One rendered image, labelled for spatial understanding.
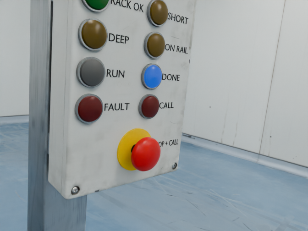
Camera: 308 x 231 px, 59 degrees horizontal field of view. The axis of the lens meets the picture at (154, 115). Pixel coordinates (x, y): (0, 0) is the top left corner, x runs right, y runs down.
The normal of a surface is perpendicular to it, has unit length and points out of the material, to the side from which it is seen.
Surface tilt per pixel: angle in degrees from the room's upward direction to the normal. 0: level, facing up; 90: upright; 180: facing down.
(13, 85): 90
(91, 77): 93
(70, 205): 90
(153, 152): 86
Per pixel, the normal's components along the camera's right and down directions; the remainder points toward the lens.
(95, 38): 0.66, 0.25
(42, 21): -0.74, 0.05
